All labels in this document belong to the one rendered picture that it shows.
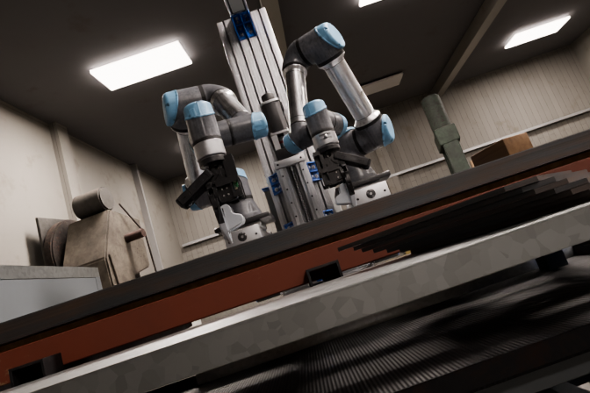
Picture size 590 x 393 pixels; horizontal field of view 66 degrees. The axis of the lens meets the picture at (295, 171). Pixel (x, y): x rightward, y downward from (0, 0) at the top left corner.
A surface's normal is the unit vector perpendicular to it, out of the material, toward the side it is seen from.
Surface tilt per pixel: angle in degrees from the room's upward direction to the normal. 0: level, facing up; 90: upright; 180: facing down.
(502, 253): 90
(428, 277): 90
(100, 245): 64
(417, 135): 90
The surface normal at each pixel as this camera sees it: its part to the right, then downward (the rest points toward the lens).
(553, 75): -0.07, -0.20
